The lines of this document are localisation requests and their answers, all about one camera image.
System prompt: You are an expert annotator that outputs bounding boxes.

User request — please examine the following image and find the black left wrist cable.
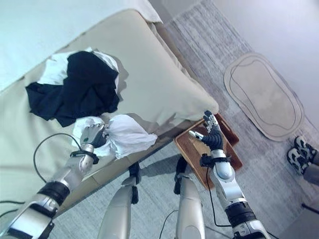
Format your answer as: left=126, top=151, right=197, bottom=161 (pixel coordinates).
left=33, top=133, right=83, bottom=180

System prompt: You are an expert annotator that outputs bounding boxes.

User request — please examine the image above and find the left silver robot leg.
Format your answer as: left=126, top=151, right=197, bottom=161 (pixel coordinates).
left=97, top=161, right=140, bottom=239

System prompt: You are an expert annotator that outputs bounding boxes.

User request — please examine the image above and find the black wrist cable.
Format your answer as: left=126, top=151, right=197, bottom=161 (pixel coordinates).
left=205, top=166, right=231, bottom=227
left=33, top=133, right=83, bottom=180

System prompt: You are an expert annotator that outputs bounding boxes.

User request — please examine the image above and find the right silver robot leg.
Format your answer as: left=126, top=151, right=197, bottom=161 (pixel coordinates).
left=173, top=159, right=206, bottom=239

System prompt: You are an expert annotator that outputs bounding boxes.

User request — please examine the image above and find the white shirt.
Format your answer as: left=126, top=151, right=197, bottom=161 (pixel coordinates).
left=37, top=47, right=120, bottom=85

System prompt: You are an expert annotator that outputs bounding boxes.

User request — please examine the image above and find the person's foot in sneaker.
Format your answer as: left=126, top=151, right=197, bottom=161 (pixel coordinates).
left=294, top=135, right=318, bottom=157
left=287, top=147, right=311, bottom=175

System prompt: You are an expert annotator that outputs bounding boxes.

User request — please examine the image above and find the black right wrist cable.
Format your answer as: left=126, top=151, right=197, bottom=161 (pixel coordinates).
left=205, top=166, right=231, bottom=227

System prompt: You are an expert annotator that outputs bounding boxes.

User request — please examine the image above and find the black floor cable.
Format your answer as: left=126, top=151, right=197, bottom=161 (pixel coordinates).
left=159, top=210, right=179, bottom=239

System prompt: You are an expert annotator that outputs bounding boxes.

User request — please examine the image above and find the silver robot leg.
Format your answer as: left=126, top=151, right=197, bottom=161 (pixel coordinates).
left=97, top=161, right=140, bottom=239
left=173, top=159, right=206, bottom=239

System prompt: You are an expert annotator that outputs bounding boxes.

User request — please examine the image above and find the beige oval mat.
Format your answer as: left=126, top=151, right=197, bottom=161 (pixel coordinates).
left=223, top=52, right=305, bottom=142

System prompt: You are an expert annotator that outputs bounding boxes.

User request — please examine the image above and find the beige sofa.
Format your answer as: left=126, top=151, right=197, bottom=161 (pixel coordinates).
left=0, top=8, right=220, bottom=217

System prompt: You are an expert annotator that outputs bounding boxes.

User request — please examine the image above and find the brown wooden bucket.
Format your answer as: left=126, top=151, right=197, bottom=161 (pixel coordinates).
left=173, top=113, right=244, bottom=191

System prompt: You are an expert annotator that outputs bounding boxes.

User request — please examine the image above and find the grey striped rug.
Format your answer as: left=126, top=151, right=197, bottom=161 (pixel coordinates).
left=51, top=0, right=319, bottom=239

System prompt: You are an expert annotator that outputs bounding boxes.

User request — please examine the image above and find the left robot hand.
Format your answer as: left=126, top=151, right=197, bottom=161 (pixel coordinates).
left=79, top=123, right=110, bottom=148

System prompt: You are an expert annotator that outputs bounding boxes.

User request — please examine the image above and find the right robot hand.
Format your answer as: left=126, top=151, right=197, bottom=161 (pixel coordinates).
left=188, top=110, right=225, bottom=151

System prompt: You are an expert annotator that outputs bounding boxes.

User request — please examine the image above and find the dark navy garment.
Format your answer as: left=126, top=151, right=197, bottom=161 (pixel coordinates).
left=25, top=50, right=121, bottom=127

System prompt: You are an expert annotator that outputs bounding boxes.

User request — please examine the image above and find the white cloth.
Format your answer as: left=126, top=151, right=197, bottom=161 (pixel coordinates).
left=72, top=114, right=158, bottom=160

